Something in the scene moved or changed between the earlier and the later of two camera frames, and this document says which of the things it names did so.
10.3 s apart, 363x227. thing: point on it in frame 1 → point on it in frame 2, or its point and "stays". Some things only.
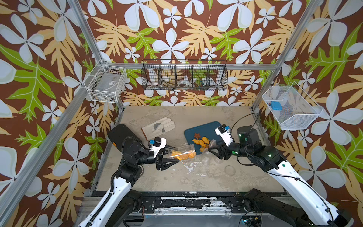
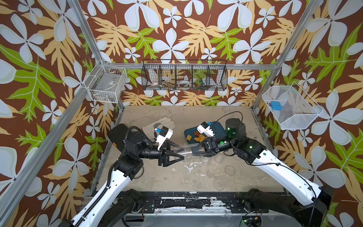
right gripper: x=221 y=148 → x=213 y=148
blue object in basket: x=276 y=105 stays
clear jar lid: x=229 y=170 stays
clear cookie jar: x=218 y=160 stays
